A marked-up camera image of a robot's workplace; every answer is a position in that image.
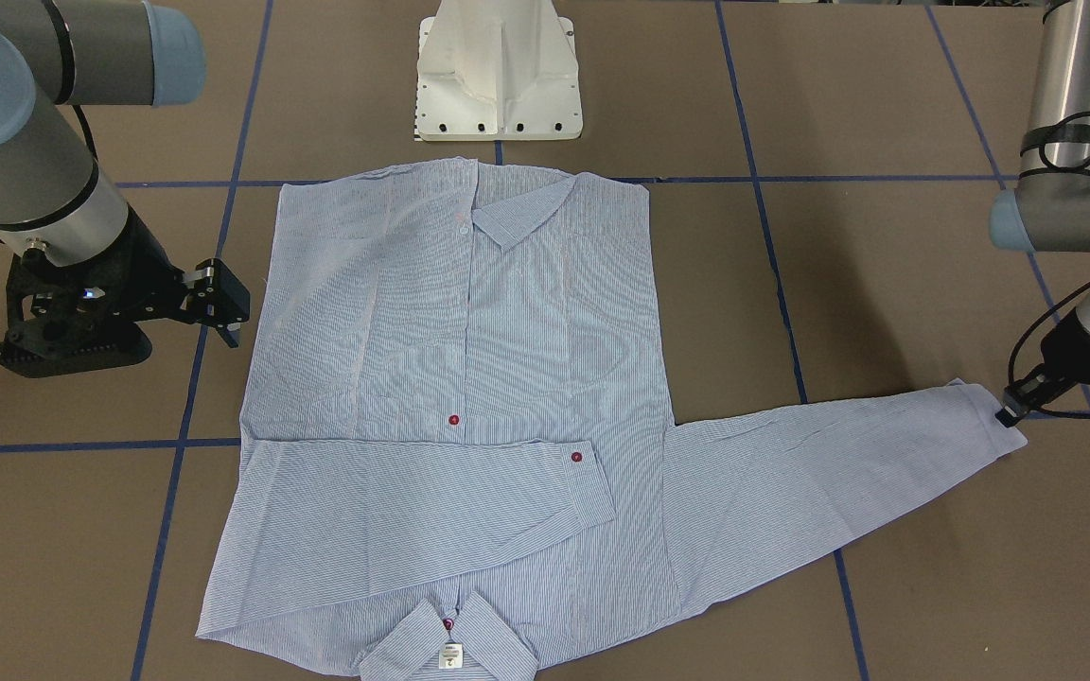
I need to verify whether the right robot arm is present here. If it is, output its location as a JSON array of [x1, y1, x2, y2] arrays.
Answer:
[[0, 1, 251, 378]]

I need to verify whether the blue striped button shirt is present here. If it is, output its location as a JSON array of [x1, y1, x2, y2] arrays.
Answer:
[[196, 158, 1027, 680]]

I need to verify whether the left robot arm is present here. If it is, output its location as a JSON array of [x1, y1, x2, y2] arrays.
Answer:
[[990, 1, 1090, 428]]

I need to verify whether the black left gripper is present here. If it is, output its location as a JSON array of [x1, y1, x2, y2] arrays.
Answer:
[[995, 340, 1090, 429]]

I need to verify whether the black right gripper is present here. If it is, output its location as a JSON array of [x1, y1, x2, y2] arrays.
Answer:
[[0, 210, 251, 378]]

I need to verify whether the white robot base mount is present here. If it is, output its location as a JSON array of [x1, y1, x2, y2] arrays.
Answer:
[[414, 1, 585, 143]]

